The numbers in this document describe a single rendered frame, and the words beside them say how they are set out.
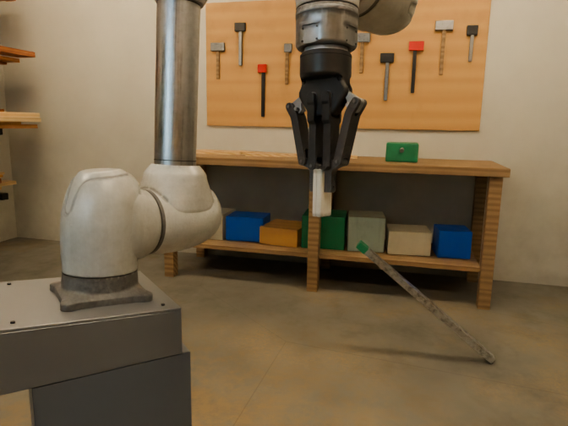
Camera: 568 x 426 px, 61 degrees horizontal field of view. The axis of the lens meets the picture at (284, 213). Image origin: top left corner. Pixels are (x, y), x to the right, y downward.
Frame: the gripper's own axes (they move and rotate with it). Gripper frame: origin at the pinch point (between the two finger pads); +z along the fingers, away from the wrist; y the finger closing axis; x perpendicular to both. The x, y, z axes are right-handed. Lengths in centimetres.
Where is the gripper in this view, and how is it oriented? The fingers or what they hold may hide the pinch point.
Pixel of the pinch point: (322, 193)
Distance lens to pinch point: 71.6
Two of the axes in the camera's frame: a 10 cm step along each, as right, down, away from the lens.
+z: -0.2, 10.0, 0.9
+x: 6.2, -0.6, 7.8
